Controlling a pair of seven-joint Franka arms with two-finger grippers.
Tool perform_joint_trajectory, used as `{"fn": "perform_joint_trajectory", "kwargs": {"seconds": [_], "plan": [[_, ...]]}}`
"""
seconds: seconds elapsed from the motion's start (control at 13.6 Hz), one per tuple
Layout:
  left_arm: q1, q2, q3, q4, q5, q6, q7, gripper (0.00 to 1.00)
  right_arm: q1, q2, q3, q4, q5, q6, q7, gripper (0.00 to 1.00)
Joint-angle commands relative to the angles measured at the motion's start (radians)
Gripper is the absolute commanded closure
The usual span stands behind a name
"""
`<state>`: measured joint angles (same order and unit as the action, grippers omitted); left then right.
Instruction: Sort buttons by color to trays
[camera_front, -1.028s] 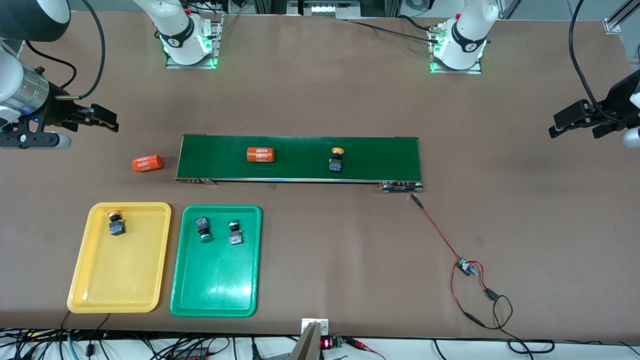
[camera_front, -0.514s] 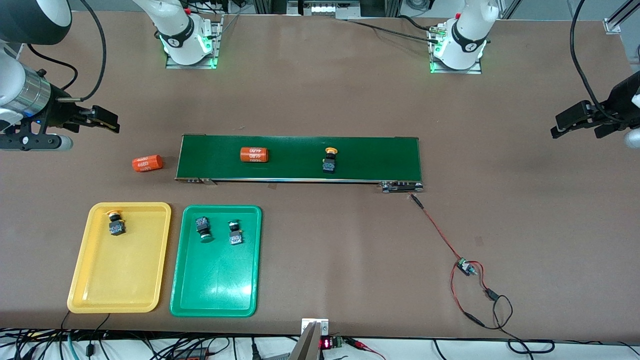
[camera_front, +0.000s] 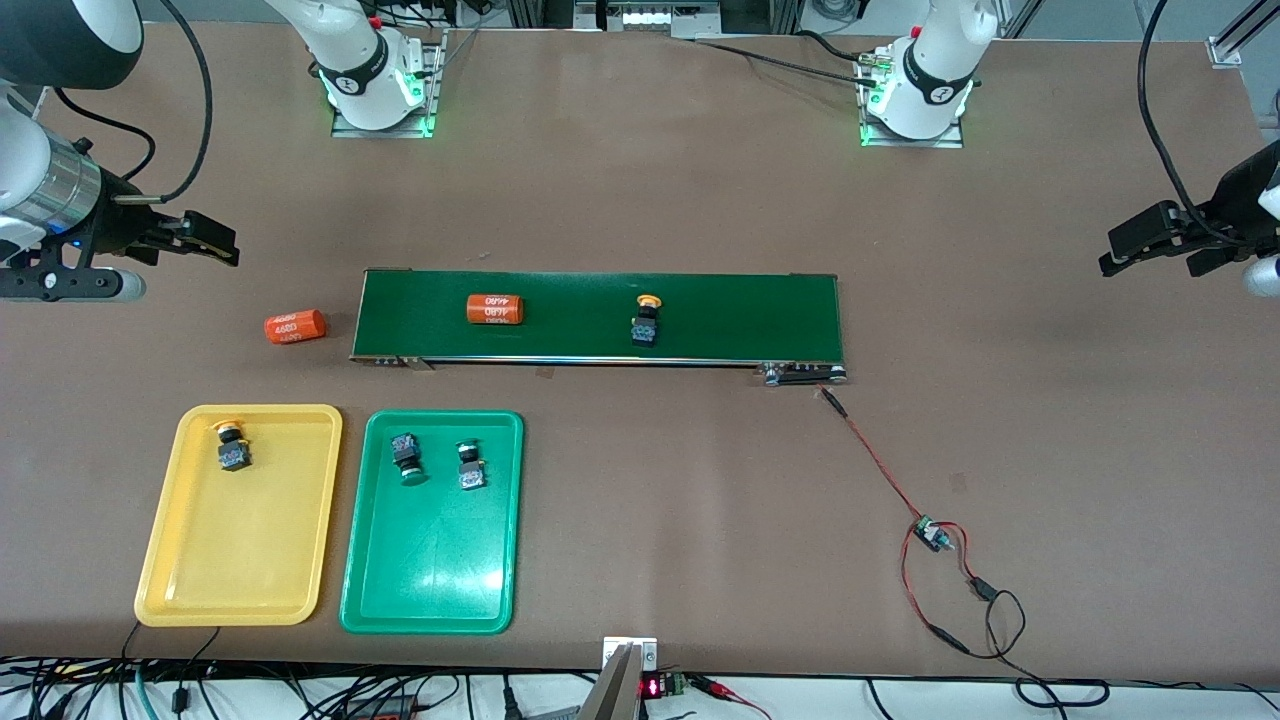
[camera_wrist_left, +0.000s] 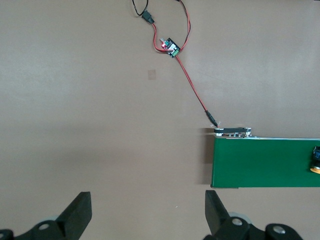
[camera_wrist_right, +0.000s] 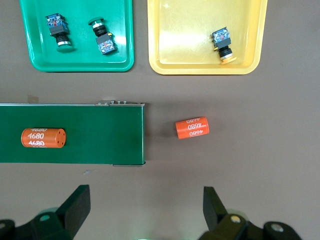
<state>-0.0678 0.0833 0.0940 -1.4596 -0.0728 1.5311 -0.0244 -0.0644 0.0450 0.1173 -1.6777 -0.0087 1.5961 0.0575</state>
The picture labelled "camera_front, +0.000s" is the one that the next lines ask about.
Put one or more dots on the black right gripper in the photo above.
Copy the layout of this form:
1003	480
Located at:
112	232

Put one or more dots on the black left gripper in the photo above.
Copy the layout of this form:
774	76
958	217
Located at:
1232	198

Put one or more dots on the orange cylindrical battery cell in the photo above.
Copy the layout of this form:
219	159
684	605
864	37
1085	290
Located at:
495	309
295	327

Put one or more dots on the yellow mushroom push button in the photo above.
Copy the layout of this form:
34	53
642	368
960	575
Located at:
645	330
235	457

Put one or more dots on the green mushroom push button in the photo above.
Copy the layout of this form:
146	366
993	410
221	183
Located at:
470	475
405	450

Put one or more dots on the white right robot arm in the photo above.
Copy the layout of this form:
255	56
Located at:
360	70

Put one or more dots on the aluminium corner profile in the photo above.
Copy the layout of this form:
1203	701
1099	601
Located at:
1240	35

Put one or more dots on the yellow plastic tray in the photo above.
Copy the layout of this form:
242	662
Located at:
240	540

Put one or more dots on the small speed controller board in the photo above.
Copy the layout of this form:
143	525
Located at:
930	533

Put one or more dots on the green plastic tray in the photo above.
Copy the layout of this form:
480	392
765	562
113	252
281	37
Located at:
440	560

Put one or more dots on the green conveyor belt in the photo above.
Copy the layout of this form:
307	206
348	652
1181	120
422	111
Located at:
750	320

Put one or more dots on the white LED light bar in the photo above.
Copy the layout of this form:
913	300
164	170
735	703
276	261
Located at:
670	18

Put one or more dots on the red clip lead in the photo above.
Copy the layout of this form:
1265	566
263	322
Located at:
725	688

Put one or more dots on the red LED display module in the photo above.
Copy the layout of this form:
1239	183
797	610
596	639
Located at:
652	687

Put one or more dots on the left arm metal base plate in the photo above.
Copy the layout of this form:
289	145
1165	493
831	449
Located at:
910	142

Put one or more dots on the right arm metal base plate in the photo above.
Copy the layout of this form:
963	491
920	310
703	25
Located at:
434	80

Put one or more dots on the aluminium frame structure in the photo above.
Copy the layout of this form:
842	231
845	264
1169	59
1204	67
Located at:
785	15

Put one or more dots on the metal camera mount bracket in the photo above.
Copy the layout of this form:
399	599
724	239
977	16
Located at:
620	690

